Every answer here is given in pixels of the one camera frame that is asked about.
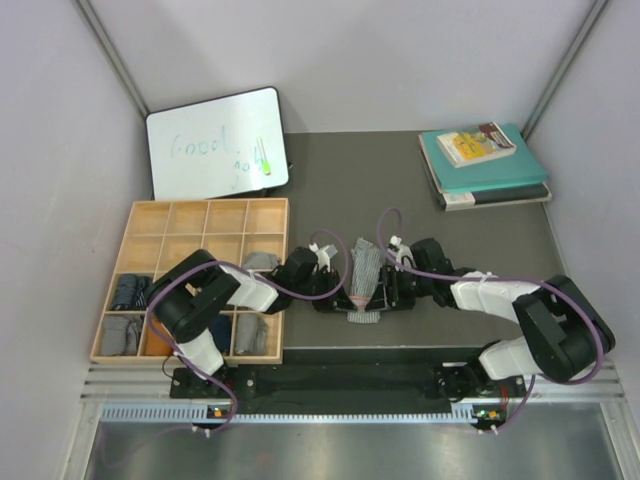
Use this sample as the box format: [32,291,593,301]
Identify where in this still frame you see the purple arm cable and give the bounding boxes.
[375,207,606,435]
[148,229,350,436]

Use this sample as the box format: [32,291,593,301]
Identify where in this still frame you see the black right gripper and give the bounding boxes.
[367,265,434,312]

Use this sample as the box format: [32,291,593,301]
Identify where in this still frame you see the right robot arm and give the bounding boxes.
[366,237,616,396]

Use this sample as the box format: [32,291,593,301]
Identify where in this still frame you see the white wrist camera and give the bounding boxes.
[309,243,338,268]
[389,235,414,267]

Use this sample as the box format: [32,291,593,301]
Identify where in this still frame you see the dark blue rolled socks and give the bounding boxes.
[110,273,152,311]

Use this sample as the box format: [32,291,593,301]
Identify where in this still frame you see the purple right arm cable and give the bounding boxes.
[375,207,606,435]

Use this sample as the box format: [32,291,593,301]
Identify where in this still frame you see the light grey underwear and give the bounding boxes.
[242,251,280,270]

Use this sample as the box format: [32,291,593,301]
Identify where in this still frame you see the wooden compartment tray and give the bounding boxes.
[90,198,289,365]

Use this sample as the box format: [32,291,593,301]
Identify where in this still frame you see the grey rolled socks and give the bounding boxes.
[99,316,143,356]

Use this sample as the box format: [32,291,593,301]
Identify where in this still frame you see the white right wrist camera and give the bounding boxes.
[389,235,414,267]

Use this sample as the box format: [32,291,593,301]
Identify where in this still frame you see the yellow paperback book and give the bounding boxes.
[436,122,517,168]

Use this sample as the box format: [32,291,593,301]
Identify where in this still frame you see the navy rolled garment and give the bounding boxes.
[209,315,232,355]

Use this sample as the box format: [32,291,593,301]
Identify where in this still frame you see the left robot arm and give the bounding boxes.
[144,244,357,397]

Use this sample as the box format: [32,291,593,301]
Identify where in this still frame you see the white whiteboard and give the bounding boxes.
[146,86,289,201]

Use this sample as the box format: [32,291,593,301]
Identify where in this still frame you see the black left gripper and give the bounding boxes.
[292,268,357,314]

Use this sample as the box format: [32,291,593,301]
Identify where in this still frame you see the green whiteboard marker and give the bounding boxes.
[257,137,271,176]

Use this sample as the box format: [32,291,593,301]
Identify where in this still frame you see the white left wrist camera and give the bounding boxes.
[309,243,338,268]

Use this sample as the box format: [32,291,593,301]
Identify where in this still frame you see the grey rolled garment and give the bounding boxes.
[233,313,268,356]

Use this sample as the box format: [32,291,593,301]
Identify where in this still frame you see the grey striped boxer shorts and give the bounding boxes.
[347,237,383,325]

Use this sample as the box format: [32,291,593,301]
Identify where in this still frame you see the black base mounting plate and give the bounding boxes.
[169,347,525,415]

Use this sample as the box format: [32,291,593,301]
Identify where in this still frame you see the orange rolled garment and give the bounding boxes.
[139,319,173,357]

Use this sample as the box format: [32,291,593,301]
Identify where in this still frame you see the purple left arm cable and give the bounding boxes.
[148,229,350,436]

